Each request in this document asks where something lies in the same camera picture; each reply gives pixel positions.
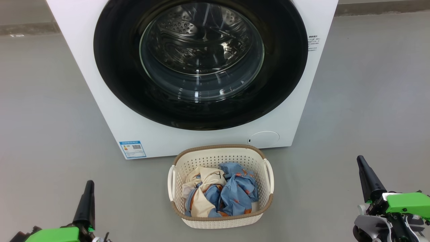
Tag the grey washing machine door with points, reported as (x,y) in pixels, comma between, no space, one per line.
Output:
(114,67)

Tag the blue energy label sticker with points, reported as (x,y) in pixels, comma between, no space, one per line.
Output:
(132,149)

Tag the cream and blue clothing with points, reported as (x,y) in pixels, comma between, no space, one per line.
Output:
(203,201)

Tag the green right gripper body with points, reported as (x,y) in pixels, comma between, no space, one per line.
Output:
(406,201)

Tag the blue and cream clothes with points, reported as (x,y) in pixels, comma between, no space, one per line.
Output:
(238,191)

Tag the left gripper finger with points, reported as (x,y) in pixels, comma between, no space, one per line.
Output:
(85,205)

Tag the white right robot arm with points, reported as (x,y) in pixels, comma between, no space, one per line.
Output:
(369,228)

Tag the white front-load washing machine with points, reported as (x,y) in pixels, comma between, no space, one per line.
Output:
(87,67)

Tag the stainless steel washing machine drum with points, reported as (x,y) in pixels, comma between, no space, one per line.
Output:
(201,40)

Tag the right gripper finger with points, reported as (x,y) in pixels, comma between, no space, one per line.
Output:
(369,181)

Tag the cream perforated laundry basket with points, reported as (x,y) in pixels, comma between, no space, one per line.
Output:
(215,158)

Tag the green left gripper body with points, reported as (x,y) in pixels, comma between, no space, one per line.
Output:
(53,235)

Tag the round white filter cover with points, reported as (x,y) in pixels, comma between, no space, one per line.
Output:
(263,138)

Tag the small black text sticker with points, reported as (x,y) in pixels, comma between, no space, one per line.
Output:
(313,43)

